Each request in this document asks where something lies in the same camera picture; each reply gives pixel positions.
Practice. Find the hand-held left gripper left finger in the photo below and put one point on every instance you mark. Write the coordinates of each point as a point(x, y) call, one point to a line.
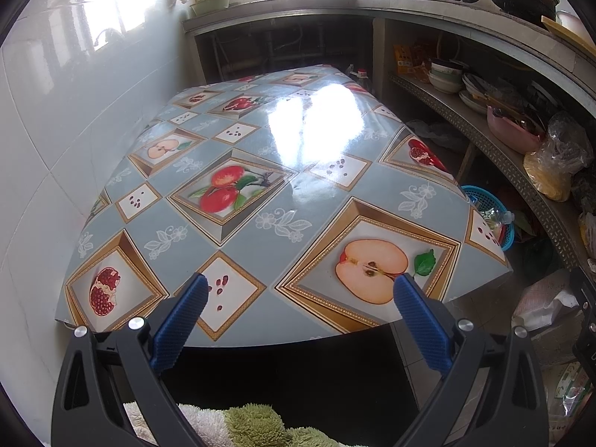
point(181, 321)

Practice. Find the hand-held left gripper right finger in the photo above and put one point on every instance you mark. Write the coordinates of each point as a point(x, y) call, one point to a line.
point(421, 326)

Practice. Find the green plastic bottle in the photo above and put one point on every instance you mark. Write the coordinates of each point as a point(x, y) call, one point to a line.
point(503, 218)

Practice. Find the blue plastic basket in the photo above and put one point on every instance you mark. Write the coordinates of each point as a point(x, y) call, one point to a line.
point(479, 195)

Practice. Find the printed white sack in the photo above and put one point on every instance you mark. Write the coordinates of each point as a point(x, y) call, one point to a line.
point(565, 391)

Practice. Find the fruit print tablecloth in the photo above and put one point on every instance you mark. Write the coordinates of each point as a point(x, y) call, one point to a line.
point(279, 195)

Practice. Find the yellow food plastic bag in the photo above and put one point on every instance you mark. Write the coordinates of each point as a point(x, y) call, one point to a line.
point(545, 177)

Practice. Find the perforated metal shelf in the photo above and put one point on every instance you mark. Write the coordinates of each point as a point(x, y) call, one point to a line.
point(512, 158)

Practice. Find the pink basin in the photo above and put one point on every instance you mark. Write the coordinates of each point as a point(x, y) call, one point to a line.
point(507, 132)

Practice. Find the stack of plates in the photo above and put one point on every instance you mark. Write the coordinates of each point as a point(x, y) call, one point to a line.
point(472, 98)

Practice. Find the stack of bowls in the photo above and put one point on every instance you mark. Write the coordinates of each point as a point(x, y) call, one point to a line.
point(444, 79)

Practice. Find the red capped bottle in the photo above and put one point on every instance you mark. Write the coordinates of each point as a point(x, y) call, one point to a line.
point(361, 74)

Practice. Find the orange snack packets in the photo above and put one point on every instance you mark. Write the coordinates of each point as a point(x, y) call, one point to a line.
point(405, 58)

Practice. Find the wooden cutting board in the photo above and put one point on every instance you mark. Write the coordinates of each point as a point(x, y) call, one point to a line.
point(563, 30)

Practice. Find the green basin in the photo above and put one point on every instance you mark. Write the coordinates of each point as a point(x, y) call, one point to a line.
point(209, 3)

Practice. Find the grey kitchen counter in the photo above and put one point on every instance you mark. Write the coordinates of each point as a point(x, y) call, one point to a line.
point(302, 7)

